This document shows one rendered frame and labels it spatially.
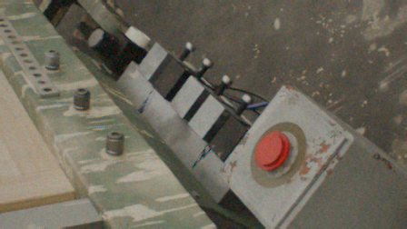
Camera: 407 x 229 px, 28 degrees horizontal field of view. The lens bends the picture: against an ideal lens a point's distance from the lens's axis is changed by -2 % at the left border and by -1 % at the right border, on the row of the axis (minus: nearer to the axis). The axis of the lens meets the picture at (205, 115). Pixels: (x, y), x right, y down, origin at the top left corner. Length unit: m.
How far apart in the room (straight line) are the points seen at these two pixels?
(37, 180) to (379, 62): 1.14
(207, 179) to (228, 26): 1.36
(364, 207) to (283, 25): 1.52
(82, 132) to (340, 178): 0.48
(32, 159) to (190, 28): 1.50
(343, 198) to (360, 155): 0.05
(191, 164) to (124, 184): 0.16
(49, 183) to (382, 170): 0.48
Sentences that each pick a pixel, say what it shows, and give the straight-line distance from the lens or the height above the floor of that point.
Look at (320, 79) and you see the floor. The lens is 2.13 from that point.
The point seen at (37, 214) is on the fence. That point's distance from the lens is 1.01.
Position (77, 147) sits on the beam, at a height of 0.89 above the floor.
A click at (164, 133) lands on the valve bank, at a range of 1.24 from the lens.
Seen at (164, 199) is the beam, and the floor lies 0.84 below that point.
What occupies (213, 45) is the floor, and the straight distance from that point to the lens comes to 2.47.
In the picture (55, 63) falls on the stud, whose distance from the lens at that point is 1.31.
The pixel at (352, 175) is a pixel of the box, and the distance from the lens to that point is 0.78.
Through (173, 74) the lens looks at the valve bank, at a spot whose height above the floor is 0.76.
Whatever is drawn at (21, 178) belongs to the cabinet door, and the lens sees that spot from 1.11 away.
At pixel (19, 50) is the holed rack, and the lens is 1.38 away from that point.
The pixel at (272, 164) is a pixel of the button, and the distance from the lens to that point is 0.78.
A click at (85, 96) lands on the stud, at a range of 1.19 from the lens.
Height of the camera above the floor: 1.50
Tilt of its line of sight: 39 degrees down
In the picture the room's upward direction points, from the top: 59 degrees counter-clockwise
